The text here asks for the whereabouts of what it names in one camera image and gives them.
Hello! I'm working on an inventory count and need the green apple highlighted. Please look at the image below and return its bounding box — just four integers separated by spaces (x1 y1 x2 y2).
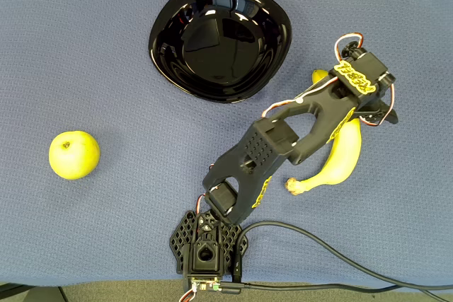
48 130 101 181

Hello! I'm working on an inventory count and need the blue-grey woven cloth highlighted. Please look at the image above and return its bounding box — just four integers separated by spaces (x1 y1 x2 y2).
0 0 453 289

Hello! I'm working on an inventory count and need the black camera stand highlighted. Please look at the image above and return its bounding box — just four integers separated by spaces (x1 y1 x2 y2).
0 281 70 302

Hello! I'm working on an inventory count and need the glossy black plate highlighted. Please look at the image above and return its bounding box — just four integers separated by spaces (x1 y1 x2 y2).
147 0 294 104

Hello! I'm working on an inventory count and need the yellow banana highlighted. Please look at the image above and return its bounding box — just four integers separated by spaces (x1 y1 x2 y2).
285 69 362 197

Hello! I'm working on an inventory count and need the thin black power cable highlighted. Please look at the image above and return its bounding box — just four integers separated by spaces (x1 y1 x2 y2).
221 281 449 302

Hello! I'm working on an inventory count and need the thick black USB cable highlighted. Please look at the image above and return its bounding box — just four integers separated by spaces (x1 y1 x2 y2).
231 220 453 289

